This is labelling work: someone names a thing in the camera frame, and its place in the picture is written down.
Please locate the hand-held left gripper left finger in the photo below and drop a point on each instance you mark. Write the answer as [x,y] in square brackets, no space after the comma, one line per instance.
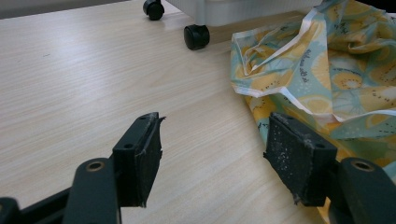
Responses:
[140,161]

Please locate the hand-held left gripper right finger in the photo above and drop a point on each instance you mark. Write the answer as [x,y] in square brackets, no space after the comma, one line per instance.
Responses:
[295,158]

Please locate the yellow green floral bag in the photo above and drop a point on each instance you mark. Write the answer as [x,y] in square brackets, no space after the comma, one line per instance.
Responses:
[330,71]

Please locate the white two-tier cart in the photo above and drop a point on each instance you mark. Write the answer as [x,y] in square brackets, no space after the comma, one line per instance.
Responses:
[224,12]

